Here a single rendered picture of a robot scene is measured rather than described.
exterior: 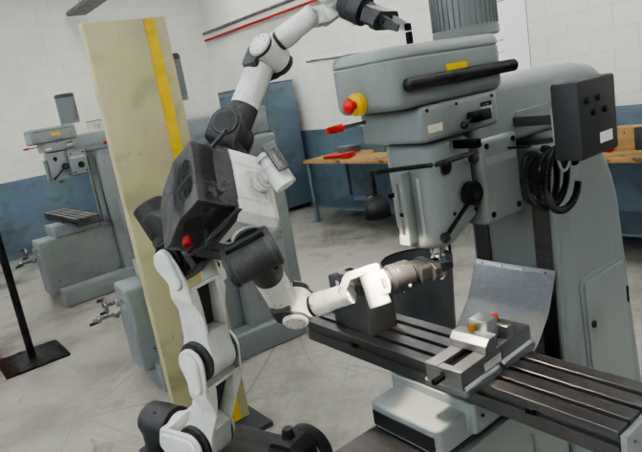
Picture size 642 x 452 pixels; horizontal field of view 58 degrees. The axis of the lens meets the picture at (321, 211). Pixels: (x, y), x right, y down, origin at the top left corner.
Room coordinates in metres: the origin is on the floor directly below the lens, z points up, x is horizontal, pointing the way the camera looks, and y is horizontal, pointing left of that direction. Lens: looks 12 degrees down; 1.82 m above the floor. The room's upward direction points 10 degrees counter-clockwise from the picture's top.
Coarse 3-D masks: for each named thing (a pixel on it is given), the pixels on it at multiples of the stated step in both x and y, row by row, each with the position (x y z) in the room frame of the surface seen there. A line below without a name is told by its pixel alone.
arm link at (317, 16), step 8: (304, 8) 1.87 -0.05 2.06; (312, 8) 1.90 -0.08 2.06; (320, 8) 1.90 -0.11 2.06; (304, 16) 1.85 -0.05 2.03; (312, 16) 1.85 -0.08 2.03; (320, 16) 1.89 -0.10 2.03; (328, 16) 1.89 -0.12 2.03; (336, 16) 1.88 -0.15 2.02; (312, 24) 1.86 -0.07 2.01; (320, 24) 1.87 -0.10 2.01; (328, 24) 1.89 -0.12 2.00
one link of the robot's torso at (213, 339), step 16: (160, 256) 1.79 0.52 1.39; (160, 272) 1.80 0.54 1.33; (176, 272) 1.77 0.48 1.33; (208, 272) 1.90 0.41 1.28; (176, 288) 1.77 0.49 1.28; (192, 288) 1.77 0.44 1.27; (208, 288) 1.87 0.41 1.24; (224, 288) 1.87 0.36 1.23; (176, 304) 1.82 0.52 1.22; (192, 304) 1.75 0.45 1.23; (208, 304) 1.87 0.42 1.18; (224, 304) 1.85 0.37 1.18; (192, 320) 1.80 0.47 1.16; (208, 320) 1.86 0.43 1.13; (224, 320) 1.85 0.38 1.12; (192, 336) 1.81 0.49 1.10; (208, 336) 1.78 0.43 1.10; (224, 336) 1.83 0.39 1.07; (208, 352) 1.77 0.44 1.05; (224, 352) 1.81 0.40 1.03; (208, 368) 1.76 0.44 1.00; (224, 368) 1.82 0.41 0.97
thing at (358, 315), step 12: (336, 276) 2.03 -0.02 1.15; (360, 300) 1.90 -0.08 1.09; (336, 312) 2.05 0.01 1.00; (348, 312) 1.98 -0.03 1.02; (360, 312) 1.91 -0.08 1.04; (372, 312) 1.89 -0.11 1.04; (384, 312) 1.91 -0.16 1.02; (348, 324) 1.99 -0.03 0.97; (360, 324) 1.92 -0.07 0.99; (372, 324) 1.88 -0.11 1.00; (384, 324) 1.91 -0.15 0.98; (396, 324) 1.94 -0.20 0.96
